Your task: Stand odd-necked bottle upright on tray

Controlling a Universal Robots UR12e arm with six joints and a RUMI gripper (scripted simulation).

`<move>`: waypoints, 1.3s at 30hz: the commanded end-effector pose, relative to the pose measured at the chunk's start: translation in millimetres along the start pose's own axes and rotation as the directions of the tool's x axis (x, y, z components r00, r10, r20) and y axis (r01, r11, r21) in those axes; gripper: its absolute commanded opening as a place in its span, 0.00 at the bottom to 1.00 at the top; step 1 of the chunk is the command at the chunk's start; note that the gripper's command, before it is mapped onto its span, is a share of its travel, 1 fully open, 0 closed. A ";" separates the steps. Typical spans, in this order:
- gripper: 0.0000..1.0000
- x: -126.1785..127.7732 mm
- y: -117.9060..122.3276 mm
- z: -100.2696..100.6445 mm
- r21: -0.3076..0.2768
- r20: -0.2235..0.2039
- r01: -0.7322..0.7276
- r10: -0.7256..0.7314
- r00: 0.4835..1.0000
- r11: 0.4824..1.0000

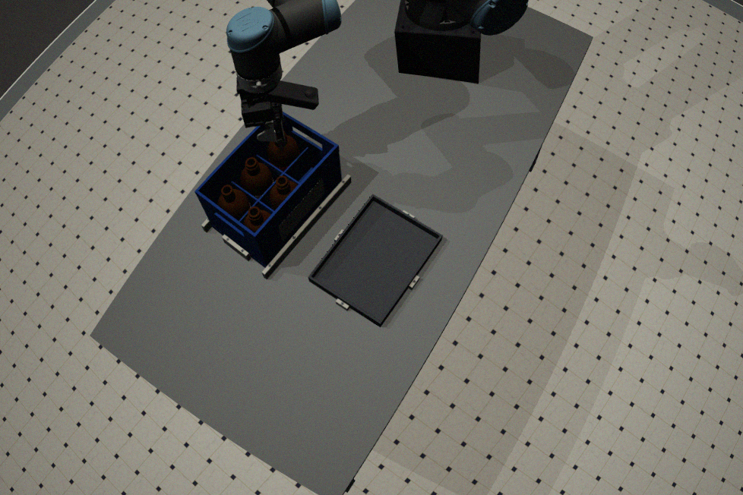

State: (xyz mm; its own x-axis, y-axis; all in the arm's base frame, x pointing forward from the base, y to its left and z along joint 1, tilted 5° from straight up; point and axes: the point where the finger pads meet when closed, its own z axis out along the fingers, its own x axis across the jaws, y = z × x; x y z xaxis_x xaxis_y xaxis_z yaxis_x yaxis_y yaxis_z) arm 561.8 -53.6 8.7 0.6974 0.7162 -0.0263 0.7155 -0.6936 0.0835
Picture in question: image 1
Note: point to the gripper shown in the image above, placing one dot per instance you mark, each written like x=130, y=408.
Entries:
x=256, y=111

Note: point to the brown glass bottle with white label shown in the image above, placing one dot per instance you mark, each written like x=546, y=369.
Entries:
x=235, y=204

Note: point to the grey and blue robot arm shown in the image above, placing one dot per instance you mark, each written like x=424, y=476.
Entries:
x=257, y=36

